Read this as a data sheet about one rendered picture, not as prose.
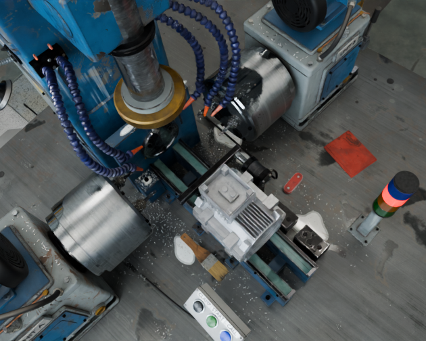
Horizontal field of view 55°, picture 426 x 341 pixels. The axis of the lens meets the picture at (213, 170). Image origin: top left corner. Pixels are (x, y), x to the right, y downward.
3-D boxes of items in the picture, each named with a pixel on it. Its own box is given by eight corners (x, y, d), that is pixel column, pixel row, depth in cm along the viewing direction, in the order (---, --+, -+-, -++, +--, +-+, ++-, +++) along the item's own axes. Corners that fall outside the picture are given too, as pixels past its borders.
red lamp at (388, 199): (376, 195, 108) (382, 189, 104) (391, 180, 109) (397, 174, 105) (396, 211, 106) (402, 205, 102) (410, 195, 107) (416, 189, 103)
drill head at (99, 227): (33, 256, 130) (-12, 235, 108) (122, 180, 139) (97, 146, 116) (78, 316, 122) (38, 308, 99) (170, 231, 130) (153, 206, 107)
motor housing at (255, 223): (195, 222, 130) (187, 202, 113) (238, 183, 134) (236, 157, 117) (241, 268, 123) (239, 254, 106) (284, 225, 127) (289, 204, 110)
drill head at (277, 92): (187, 125, 145) (176, 82, 123) (267, 57, 155) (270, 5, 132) (237, 170, 137) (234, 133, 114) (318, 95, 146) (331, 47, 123)
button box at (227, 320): (192, 299, 112) (181, 305, 108) (206, 281, 110) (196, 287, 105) (236, 348, 106) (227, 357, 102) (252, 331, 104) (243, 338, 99)
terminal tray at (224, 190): (200, 197, 117) (197, 188, 110) (226, 172, 119) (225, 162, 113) (229, 226, 113) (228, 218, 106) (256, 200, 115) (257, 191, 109)
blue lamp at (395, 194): (382, 189, 104) (387, 183, 100) (397, 174, 105) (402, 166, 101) (402, 205, 102) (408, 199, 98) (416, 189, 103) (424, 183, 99)
